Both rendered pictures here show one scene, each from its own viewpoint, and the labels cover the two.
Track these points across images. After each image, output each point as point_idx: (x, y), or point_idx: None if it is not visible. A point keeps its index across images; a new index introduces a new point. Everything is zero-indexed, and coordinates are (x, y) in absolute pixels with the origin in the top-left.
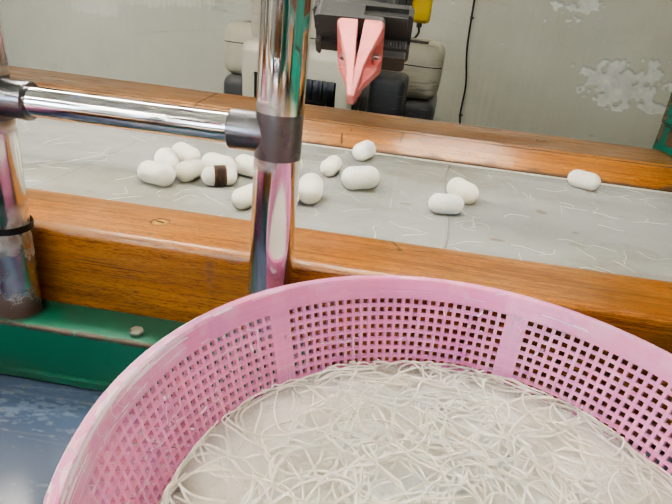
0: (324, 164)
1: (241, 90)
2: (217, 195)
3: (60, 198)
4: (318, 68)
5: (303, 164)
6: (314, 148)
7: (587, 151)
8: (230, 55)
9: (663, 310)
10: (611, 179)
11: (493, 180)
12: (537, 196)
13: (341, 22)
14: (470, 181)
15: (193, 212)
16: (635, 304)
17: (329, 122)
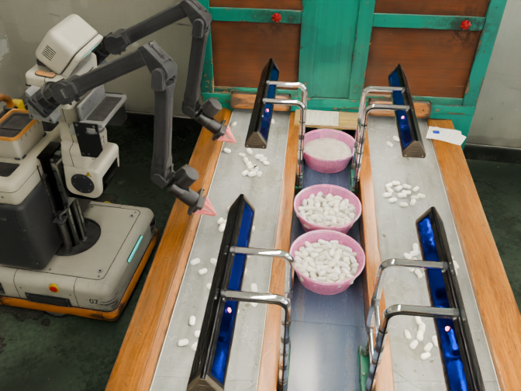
0: (244, 154)
1: (29, 205)
2: (261, 168)
3: (285, 174)
4: (113, 157)
5: (236, 160)
6: (221, 159)
7: (219, 118)
8: (20, 195)
9: (298, 129)
10: (228, 119)
11: (234, 136)
12: (243, 132)
13: (227, 131)
14: (236, 139)
15: (284, 163)
16: (297, 131)
17: (212, 153)
